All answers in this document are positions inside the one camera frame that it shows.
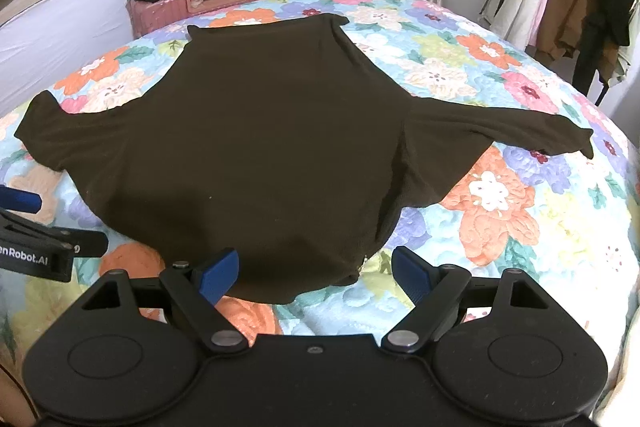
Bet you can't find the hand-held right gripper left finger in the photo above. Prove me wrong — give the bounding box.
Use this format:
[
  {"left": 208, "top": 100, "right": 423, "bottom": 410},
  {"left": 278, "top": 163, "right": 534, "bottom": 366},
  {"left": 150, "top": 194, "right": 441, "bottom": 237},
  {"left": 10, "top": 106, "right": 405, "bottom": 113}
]
[{"left": 80, "top": 248, "right": 251, "bottom": 354}]

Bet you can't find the floral quilt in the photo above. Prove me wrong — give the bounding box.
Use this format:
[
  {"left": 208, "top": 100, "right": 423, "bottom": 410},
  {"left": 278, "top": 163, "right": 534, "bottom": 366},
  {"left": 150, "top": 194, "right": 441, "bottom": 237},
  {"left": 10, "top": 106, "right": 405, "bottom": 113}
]
[{"left": 0, "top": 0, "right": 640, "bottom": 427}]

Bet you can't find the dark brown sweater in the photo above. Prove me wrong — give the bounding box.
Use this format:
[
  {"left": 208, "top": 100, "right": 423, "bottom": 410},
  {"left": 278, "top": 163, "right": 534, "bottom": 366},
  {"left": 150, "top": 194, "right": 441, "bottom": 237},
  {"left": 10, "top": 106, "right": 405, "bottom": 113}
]
[{"left": 15, "top": 13, "right": 595, "bottom": 305}]

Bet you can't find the pink hanging garment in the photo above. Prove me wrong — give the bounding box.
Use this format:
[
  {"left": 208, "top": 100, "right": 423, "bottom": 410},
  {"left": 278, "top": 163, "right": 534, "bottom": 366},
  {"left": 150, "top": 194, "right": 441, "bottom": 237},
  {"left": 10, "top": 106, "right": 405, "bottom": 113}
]
[{"left": 529, "top": 0, "right": 555, "bottom": 52}]

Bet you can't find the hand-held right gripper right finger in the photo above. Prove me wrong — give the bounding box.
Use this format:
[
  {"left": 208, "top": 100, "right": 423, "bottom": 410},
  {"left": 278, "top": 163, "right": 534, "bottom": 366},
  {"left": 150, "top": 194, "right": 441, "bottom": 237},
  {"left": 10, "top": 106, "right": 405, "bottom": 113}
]
[{"left": 380, "top": 246, "right": 551, "bottom": 353}]

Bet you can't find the brown hanging garment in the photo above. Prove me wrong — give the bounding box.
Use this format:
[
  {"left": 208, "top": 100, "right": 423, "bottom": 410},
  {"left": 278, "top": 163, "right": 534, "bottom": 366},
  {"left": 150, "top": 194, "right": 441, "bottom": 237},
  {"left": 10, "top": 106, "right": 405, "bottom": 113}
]
[{"left": 536, "top": 0, "right": 622, "bottom": 64}]

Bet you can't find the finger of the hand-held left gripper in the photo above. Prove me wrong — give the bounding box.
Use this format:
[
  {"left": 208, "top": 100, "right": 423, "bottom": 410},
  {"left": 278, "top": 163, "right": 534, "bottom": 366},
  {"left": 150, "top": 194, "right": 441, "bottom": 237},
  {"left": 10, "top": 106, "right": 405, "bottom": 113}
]
[
  {"left": 0, "top": 185, "right": 44, "bottom": 214},
  {"left": 0, "top": 207, "right": 109, "bottom": 259}
]

